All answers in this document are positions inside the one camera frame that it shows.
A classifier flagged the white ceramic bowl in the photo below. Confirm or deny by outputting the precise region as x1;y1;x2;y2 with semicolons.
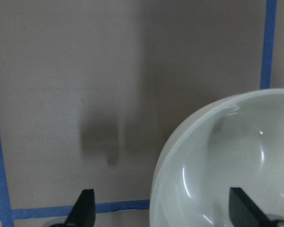
149;88;284;227

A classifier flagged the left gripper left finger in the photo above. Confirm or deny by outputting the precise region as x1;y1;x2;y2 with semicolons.
50;189;96;227

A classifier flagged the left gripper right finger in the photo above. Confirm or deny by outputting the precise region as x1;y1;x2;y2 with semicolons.
228;187;284;227

